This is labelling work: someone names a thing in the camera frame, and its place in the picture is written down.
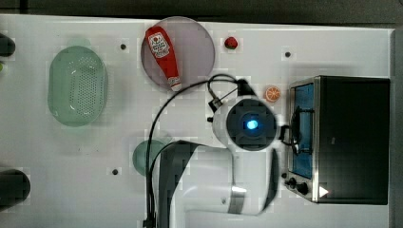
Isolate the grey round plate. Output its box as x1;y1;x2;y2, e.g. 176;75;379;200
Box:
141;16;215;91

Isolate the red ketchup bottle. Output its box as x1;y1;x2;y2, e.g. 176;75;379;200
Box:
145;26;182;91

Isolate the green perforated colander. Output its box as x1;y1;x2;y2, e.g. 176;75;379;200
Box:
48;38;107;127

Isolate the orange slice toy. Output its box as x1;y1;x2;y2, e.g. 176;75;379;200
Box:
264;86;281;103

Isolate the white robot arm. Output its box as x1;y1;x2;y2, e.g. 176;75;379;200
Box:
153;95;279;228

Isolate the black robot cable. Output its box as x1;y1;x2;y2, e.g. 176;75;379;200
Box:
142;74;258;228

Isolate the green cup with handle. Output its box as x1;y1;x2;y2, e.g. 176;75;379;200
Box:
132;136;172;177

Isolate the silver black toaster oven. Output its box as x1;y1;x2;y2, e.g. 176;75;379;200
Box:
283;75;391;205

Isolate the red strawberry toy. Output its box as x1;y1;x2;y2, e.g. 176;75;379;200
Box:
224;37;239;49

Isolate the black cylinder lower left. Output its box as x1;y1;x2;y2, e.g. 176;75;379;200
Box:
0;169;31;211

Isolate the black cylinder upper left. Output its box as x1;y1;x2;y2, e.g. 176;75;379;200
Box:
0;34;15;57

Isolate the black cylinder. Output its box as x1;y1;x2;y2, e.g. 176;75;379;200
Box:
0;169;31;211
0;34;15;57

